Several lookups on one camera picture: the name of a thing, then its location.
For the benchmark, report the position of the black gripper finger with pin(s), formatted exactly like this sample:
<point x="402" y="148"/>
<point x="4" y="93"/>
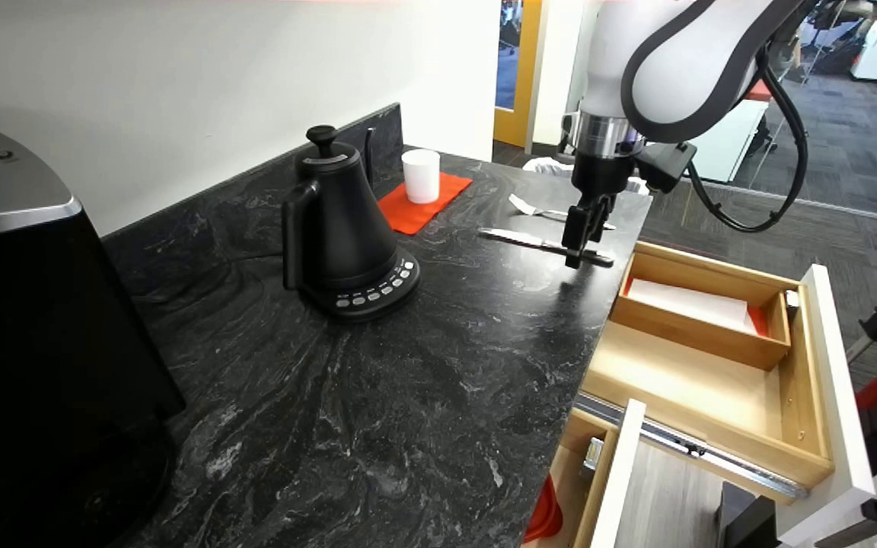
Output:
<point x="592" y="240"/>
<point x="571" y="257"/>

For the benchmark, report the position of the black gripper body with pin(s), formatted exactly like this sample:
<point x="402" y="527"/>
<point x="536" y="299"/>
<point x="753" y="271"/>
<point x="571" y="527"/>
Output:
<point x="599" y="180"/>

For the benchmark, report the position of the silver butter knife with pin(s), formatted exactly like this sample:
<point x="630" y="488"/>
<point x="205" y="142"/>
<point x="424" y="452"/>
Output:
<point x="530" y="240"/>

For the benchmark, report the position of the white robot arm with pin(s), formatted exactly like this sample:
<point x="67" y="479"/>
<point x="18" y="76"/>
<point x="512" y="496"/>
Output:
<point x="659" y="73"/>

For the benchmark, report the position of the orange drawer liner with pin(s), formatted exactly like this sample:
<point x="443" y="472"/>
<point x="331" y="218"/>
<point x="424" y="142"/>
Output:
<point x="760" y="317"/>

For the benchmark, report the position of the open wooden drawer white front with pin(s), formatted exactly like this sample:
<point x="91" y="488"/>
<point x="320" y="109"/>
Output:
<point x="769" y="412"/>

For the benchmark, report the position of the red object in lower drawer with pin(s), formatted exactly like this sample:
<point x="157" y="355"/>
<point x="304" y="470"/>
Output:
<point x="547" y="516"/>

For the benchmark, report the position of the white mug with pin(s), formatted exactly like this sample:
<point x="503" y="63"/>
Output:
<point x="421" y="175"/>

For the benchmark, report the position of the black electric kettle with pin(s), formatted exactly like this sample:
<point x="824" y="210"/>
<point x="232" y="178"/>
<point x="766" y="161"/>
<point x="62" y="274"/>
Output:
<point x="338" y="254"/>

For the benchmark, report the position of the black coffee machine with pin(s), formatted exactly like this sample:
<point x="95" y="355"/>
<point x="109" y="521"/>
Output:
<point x="84" y="390"/>

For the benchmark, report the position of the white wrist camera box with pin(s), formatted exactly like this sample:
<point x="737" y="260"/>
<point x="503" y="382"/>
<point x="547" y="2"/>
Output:
<point x="661" y="164"/>

